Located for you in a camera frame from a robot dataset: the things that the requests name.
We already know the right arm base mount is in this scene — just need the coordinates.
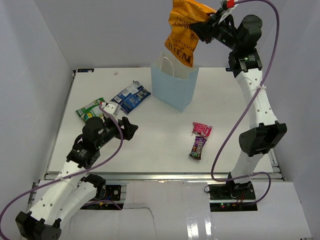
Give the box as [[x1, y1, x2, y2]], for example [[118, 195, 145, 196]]
[[204, 184, 256, 201]]

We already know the brown M&M's packet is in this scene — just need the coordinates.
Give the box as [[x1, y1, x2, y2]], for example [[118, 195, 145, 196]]
[[189, 136, 207, 160]]

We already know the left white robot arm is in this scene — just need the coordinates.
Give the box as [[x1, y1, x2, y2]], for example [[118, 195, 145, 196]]
[[15, 117, 139, 240]]

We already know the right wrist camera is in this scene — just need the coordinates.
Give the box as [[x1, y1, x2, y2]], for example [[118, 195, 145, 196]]
[[220, 0, 236, 11]]

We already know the green snack bag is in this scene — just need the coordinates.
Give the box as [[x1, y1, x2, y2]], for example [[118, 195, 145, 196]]
[[75, 97, 106, 123]]

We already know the aluminium front rail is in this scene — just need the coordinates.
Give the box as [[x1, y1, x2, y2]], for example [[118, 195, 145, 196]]
[[44, 172, 282, 181]]

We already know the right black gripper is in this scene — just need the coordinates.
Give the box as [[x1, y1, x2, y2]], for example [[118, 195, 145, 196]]
[[190, 8, 242, 52]]

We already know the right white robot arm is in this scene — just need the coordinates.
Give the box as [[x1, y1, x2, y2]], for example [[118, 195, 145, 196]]
[[190, 10, 287, 200]]

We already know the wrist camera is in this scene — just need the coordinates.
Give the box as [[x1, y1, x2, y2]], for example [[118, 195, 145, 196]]
[[99, 102, 121, 117], [220, 0, 236, 11]]

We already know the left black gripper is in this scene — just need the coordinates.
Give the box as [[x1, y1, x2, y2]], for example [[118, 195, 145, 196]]
[[96, 115, 138, 149]]

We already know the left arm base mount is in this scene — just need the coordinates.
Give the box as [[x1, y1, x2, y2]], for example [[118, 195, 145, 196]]
[[91, 185, 122, 201]]

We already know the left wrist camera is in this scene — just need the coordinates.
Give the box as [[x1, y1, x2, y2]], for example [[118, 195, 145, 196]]
[[99, 102, 121, 117]]

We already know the blue snack bag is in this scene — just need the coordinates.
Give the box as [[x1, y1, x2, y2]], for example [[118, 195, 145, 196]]
[[110, 81, 151, 115]]

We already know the orange potato chip bag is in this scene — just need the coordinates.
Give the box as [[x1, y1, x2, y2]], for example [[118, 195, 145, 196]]
[[164, 0, 217, 68]]

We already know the light blue paper bag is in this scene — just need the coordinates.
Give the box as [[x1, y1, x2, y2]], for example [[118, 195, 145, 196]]
[[151, 51, 199, 112]]

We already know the left blue table label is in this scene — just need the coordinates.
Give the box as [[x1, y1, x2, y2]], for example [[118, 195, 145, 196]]
[[76, 68, 95, 73]]

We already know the pink candy packet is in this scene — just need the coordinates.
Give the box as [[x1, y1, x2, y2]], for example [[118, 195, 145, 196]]
[[192, 122, 213, 138]]

